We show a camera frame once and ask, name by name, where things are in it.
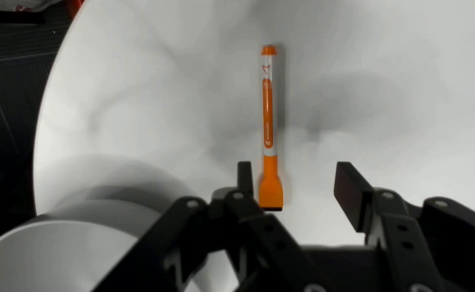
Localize grey round bowl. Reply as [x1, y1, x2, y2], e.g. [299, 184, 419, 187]
[0, 198, 233, 292]

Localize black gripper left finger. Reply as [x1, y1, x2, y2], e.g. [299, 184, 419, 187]
[92, 159, 330, 292]

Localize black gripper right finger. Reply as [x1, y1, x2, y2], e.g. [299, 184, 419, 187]
[332, 159, 475, 292]

